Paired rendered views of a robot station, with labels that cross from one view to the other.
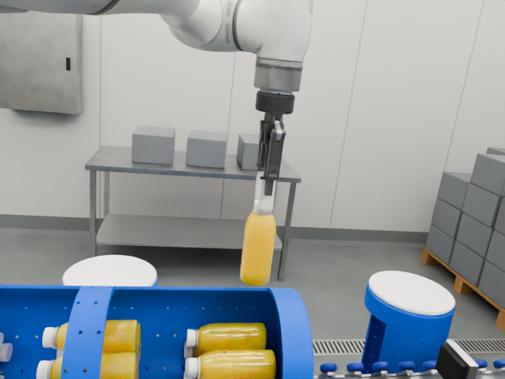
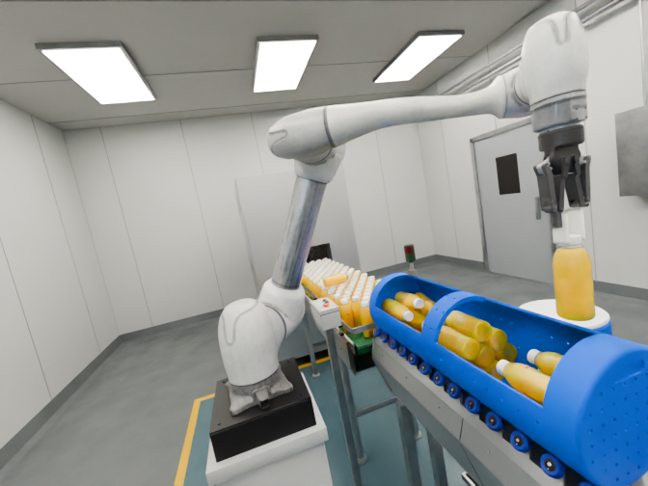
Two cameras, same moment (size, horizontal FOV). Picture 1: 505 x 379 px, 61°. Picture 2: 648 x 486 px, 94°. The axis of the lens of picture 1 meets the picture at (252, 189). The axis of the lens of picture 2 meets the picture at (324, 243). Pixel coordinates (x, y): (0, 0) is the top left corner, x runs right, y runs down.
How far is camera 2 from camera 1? 69 cm
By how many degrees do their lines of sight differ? 84
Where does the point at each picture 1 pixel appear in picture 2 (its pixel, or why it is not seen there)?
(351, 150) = not seen: outside the picture
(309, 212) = not seen: outside the picture
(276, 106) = (544, 143)
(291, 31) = (536, 74)
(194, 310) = (559, 341)
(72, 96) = not seen: outside the picture
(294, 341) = (566, 376)
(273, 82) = (535, 123)
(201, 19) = (487, 101)
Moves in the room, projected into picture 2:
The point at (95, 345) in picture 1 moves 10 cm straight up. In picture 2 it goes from (438, 317) to (434, 286)
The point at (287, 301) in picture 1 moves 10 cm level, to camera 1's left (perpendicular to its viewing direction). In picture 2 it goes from (595, 344) to (552, 325)
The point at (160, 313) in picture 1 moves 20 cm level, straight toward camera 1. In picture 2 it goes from (532, 334) to (478, 355)
